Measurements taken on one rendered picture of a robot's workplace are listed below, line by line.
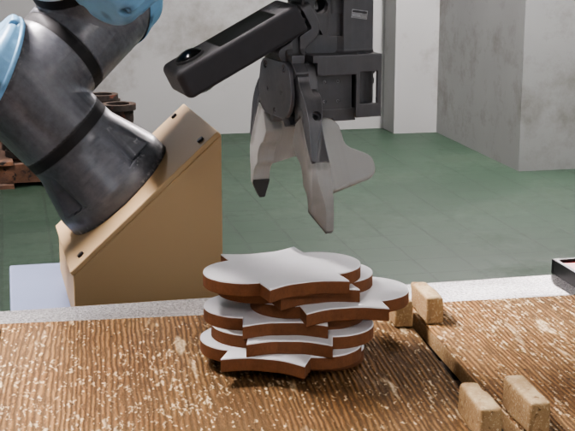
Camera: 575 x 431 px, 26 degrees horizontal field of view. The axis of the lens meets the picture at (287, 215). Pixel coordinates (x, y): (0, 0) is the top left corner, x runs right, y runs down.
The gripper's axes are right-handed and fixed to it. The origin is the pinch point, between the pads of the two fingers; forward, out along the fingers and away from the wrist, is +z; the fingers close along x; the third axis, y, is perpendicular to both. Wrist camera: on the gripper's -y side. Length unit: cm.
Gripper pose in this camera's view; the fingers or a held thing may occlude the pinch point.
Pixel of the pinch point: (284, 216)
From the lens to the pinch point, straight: 105.2
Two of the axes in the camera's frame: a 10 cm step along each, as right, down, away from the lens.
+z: 0.0, 9.7, 2.3
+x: -3.8, -2.1, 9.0
